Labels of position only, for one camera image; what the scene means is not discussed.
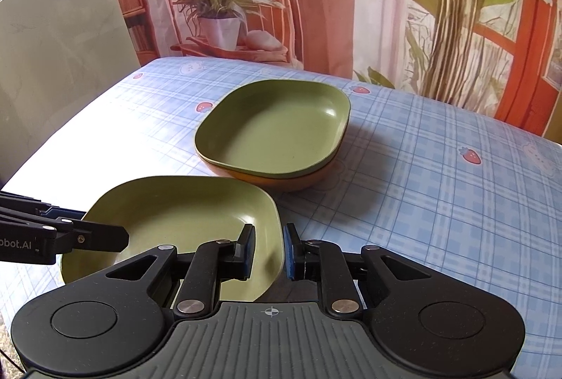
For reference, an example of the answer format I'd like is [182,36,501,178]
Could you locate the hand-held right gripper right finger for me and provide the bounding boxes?
[283,223,433,316]

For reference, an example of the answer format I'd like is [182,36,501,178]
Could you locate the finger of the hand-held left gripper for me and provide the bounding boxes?
[53,220,130,255]
[0,192,87,229]

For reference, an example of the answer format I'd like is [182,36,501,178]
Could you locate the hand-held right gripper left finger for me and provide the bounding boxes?
[107,223,256,317]

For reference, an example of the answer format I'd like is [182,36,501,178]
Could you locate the orange bowl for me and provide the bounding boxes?
[203,155,341,193]

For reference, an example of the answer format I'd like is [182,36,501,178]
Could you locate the light green plate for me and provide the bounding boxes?
[60,176,283,303]

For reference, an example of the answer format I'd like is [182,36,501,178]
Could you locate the green bowl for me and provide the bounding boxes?
[194,79,351,178]

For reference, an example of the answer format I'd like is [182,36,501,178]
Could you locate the blue checked tablecloth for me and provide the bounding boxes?
[0,56,562,362]

